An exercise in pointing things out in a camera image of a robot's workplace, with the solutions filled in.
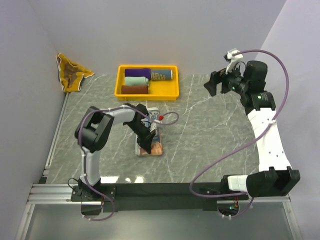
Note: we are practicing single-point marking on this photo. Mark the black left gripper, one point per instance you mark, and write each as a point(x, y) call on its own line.
point(145, 141)

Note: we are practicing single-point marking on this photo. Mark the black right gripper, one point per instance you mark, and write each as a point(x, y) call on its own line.
point(221, 76)

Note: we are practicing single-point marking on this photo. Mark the striped rabbit print towel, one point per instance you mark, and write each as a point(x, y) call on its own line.
point(154, 140)

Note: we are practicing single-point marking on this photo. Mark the yellow brown towel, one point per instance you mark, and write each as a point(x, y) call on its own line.
point(71, 74)

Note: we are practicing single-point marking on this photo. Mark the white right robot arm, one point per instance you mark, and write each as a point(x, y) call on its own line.
point(275, 176)

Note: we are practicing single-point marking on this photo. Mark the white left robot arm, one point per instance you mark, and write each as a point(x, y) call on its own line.
point(93, 132)

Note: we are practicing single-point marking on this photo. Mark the yellow plastic tray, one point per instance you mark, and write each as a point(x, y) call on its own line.
point(158, 90)

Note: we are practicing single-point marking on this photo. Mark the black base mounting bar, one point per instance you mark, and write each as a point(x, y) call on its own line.
point(150, 196)

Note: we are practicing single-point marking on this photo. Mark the brown rolled towel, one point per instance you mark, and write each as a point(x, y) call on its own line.
point(134, 90)

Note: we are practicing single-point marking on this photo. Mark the blue lettered rolled towel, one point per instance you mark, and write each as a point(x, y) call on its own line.
point(161, 74)

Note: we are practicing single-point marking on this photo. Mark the mint green rolled towel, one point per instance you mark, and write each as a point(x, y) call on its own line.
point(136, 81)

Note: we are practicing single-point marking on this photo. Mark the purple rolled towel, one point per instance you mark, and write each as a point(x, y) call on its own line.
point(138, 72)

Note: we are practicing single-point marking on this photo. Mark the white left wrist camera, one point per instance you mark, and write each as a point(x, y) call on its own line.
point(156, 121)

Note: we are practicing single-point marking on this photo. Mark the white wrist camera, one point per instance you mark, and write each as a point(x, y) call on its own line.
point(156, 121)
point(233, 57)

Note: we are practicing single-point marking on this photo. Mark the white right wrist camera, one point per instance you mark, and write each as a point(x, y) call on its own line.
point(233, 57)

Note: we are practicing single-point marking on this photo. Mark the aluminium frame rail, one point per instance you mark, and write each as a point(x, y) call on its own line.
point(61, 194)

